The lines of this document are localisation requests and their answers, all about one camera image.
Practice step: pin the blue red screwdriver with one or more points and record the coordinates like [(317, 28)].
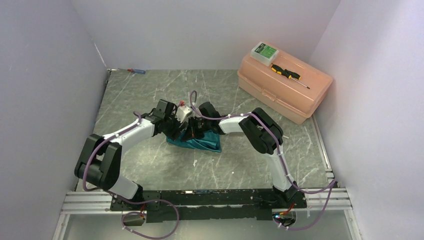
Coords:
[(134, 71)]

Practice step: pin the pink plastic toolbox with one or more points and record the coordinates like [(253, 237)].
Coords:
[(285, 96)]

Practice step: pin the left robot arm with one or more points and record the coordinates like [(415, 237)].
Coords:
[(99, 163)]

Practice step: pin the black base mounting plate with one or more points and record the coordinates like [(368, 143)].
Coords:
[(212, 204)]

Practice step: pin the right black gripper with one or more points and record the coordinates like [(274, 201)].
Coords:
[(191, 132)]

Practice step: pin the green white small box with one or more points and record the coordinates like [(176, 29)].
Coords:
[(264, 53)]

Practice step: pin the teal cloth napkin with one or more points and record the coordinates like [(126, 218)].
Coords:
[(210, 142)]

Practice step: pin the aluminium frame rail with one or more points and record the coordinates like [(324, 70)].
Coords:
[(98, 202)]

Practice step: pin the yellow black screwdriver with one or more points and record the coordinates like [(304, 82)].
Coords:
[(288, 74)]

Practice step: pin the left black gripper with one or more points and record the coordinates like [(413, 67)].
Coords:
[(175, 133)]

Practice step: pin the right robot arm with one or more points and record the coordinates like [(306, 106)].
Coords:
[(263, 133)]

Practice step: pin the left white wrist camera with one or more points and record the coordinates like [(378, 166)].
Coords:
[(183, 112)]

